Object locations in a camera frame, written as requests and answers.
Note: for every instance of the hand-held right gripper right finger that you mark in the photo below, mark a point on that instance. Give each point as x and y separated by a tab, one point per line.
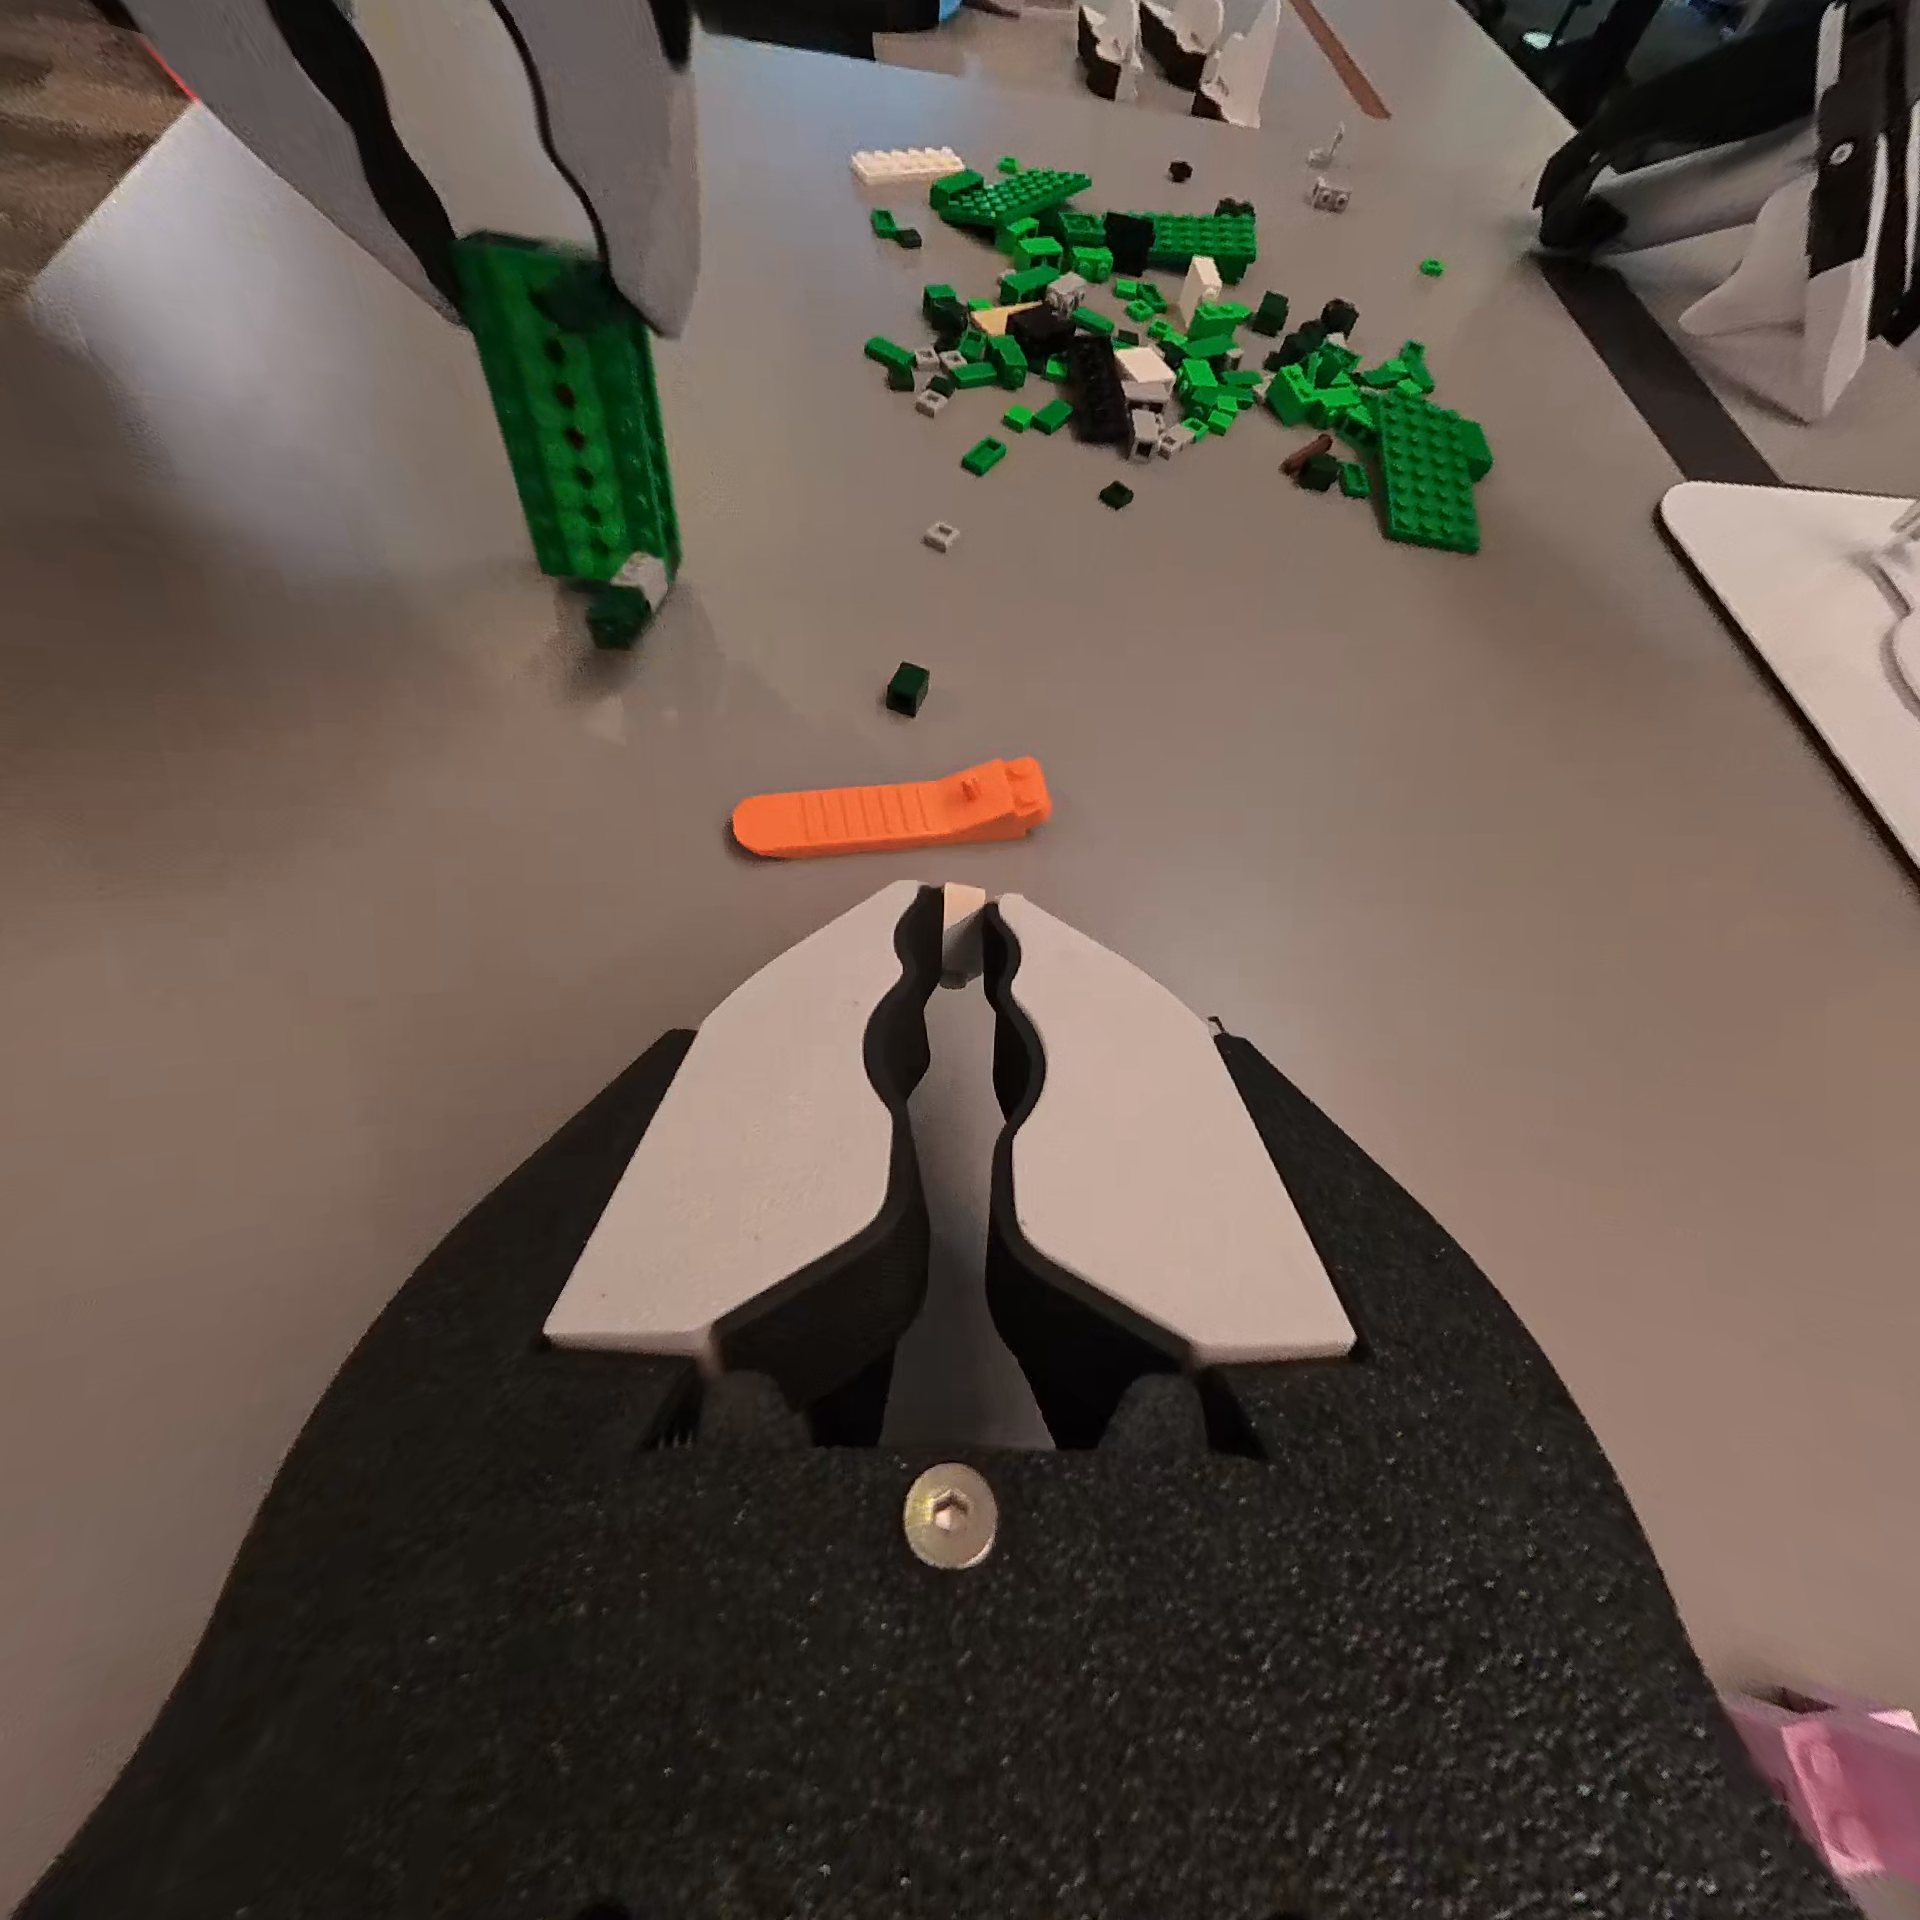
1155	1156

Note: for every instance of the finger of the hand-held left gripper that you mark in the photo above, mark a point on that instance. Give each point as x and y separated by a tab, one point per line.
629	121
270	90

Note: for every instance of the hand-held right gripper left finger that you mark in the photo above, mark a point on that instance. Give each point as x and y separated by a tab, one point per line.
751	1156

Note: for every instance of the green lego assembly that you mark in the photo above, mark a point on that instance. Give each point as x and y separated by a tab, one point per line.
579	422

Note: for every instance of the orange lego brick separator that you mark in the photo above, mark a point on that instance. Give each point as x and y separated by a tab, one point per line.
886	819

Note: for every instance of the small dark green lego brick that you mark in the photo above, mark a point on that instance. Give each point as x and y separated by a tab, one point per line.
908	686

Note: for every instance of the pile of loose lego pieces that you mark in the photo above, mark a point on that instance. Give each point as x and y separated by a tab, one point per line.
1200	331

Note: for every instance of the pink lego pig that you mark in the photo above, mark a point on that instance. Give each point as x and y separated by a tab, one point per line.
1838	1779

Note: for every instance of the black white plastic device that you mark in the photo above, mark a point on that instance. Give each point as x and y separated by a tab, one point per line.
1769	225
1185	54

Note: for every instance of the brown strip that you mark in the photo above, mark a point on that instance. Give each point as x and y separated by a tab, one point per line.
1343	61

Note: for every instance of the white rounded board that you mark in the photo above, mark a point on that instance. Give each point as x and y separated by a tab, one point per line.
1800	630

